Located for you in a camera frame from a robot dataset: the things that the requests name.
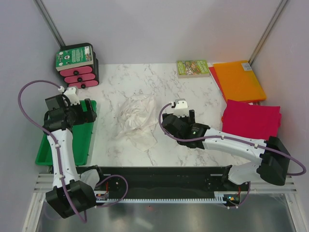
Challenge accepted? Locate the white t shirt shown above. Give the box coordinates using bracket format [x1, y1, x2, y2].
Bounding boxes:
[115, 94, 158, 152]

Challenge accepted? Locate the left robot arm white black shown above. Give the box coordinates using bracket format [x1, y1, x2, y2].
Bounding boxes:
[43, 94, 106, 218]

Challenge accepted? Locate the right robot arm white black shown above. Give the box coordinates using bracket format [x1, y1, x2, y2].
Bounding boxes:
[161, 111, 290, 190]

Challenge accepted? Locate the green plastic tray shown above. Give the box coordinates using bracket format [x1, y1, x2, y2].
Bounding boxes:
[43, 95, 97, 166]

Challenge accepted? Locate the black pink drawer stand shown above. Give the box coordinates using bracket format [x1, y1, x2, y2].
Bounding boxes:
[57, 43, 99, 89]

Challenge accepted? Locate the light green book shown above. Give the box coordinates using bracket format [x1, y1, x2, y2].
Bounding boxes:
[176, 60, 211, 78]

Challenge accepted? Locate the red folder under orange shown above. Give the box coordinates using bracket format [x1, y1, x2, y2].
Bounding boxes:
[209, 67, 260, 104]

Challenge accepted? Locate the green book on stand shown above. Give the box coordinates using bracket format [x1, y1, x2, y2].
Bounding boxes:
[56, 46, 94, 72]

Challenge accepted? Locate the orange plastic folder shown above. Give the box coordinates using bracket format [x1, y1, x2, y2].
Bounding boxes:
[213, 60, 267, 103]

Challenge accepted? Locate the magenta folded t shirt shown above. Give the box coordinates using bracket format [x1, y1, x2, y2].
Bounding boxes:
[222, 100, 281, 140]

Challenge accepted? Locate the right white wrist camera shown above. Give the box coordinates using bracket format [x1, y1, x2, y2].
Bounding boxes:
[171, 99, 189, 118]

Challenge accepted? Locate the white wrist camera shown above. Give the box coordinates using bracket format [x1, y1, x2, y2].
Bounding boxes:
[171, 99, 189, 118]
[58, 86, 80, 106]

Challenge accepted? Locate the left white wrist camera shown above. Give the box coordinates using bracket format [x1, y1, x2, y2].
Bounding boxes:
[58, 86, 80, 106]

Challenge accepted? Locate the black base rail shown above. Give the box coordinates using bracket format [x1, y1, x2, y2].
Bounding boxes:
[74, 165, 252, 200]

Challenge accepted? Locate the right aluminium frame post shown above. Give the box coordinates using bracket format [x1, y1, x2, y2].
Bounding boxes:
[248, 0, 290, 66]

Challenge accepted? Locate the aluminium frame post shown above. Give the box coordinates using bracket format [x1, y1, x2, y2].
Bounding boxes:
[34, 0, 66, 47]
[248, 0, 290, 66]

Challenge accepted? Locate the white slotted cable duct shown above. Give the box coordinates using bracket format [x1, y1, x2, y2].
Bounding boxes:
[95, 191, 241, 204]

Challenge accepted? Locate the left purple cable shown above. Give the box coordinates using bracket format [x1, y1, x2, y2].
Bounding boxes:
[18, 80, 87, 223]

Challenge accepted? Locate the purple cable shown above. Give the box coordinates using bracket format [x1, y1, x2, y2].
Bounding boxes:
[18, 80, 87, 223]
[158, 101, 305, 176]

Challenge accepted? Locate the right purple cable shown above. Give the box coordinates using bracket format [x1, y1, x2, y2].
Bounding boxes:
[158, 101, 305, 176]

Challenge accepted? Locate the left aluminium frame post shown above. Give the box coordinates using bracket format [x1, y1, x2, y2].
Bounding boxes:
[34, 0, 66, 47]

